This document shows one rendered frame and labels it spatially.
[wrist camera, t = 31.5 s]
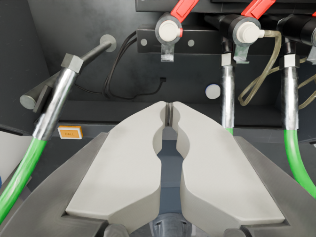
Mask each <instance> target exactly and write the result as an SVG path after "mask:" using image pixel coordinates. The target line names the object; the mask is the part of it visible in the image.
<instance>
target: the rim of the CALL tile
mask: <svg viewBox="0 0 316 237"><path fill-rule="evenodd" d="M60 130H78V133H79V138H68V137H62V136H61V132H60ZM58 131H59V134H60V137H61V139H82V136H81V132H80V128H72V127H59V128H58Z"/></svg>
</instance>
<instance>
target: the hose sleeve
mask: <svg viewBox="0 0 316 237"><path fill-rule="evenodd" d="M77 78H78V75H77V73H76V72H74V71H72V70H70V69H68V68H65V67H64V68H62V69H61V71H60V73H59V75H58V77H57V78H56V79H57V80H56V82H55V83H54V86H53V89H52V91H51V93H50V95H49V98H48V100H47V102H46V104H45V107H44V109H43V111H42V113H41V116H40V117H39V120H38V122H37V123H36V127H35V129H34V131H33V133H32V135H33V137H34V138H36V139H39V140H43V141H48V140H51V137H52V135H53V133H54V131H55V128H56V126H57V125H58V121H59V119H60V117H61V114H62V112H63V110H64V108H65V105H66V103H67V101H68V99H69V96H70V94H71V93H72V89H73V87H74V86H75V82H76V80H77Z"/></svg>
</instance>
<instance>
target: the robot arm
mask: <svg viewBox="0 0 316 237"><path fill-rule="evenodd" d="M168 114H169V124H170V127H172V128H173V129H174V130H175V131H176V133H177V143H176V149H177V151H178V152H179V153H180V154H181V155H182V157H183V159H184V161H183V163H182V174H181V184H180V199H181V207H182V214H181V213H163V214H160V215H158V213H159V206H160V192H161V161H160V159H159V158H158V157H157V154H158V153H159V152H160V151H161V149H162V130H163V129H164V128H165V127H166V126H167V121H168ZM152 220H153V226H152V229H153V233H154V237H191V234H192V224H193V225H195V226H197V227H198V228H200V229H201V230H203V231H204V232H206V233H207V235H208V237H316V199H315V198H314V197H313V196H312V195H311V194H310V193H309V192H308V191H307V190H306V189H304V188H303V187H302V186H301V185H300V184H299V183H298V182H296V181H295V180H294V179H293V178H292V177H291V176H290V175H288V174H287V173H286V172H285V171H283V170H282V169H281V168H280V167H278V166H277V165H276V164H275V163H273V162H272V161H271V160H270V159H269V158H267V157H266V156H265V155H264V154H262V153H261V152H260V151H259V150H257V149H256V148H255V147H254V146H252V145H251V144H250V143H249V142H248V141H247V140H245V139H244V138H243V137H241V136H233V135H232V134H231V133H230V132H229V131H228V130H226V129H225V128H224V127H223V126H221V125H220V124H218V123H217V122H215V121H214V120H212V119H211V118H209V117H207V116H206V115H204V114H202V113H200V112H198V111H196V110H194V109H192V108H190V107H189V106H187V105H185V104H183V103H181V102H173V103H166V102H164V101H160V102H157V103H155V104H153V105H151V106H149V107H147V108H145V109H143V110H141V111H139V112H137V113H135V114H133V115H132V116H130V117H128V118H126V119H125V120H123V121H122V122H120V123H119V124H118V125H116V126H115V127H114V128H113V129H111V130H110V131H109V132H108V133H103V132H101V133H100V134H99V135H98V136H96V137H95V138H94V139H93V140H92V141H90V142H89V143H88V144H87V145H85V146H84V147H83V148H82V149H80V150H79V151H78V152H77V153H76V154H74V155H73V156H72V157H71V158H70V159H68V160H67V161H66V162H65V163H63V164H62V165H61V166H60V167H59V168H57V169H56V170H55V171H54V172H53V173H52V174H51V175H49V176H48V177H47V178H46V179H45V180H44V181H43V182H42V183H41V184H40V185H39V186H38V187H37V188H36V189H35V190H34V191H33V192H32V193H31V194H30V195H29V196H28V197H27V199H26V200H25V201H24V202H23V203H22V204H21V205H20V206H19V208H18V209H17V210H16V212H15V213H14V214H13V216H12V217H11V218H10V220H9V221H8V222H7V224H6V225H5V227H4V228H3V230H2V231H1V233H0V237H130V236H129V234H131V233H132V232H133V231H135V230H137V229H138V228H140V227H142V226H144V225H145V224H147V223H149V222H150V221H152Z"/></svg>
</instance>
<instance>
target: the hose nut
mask: <svg viewBox="0 0 316 237"><path fill-rule="evenodd" d="M61 66H62V67H63V68H64V67H65V68H68V69H70V70H72V71H74V72H76V73H77V74H78V75H81V72H82V70H83V68H84V66H85V62H84V61H83V60H82V59H80V58H79V57H78V56H76V55H71V54H68V53H66V55H65V57H64V59H63V62H62V64H61Z"/></svg>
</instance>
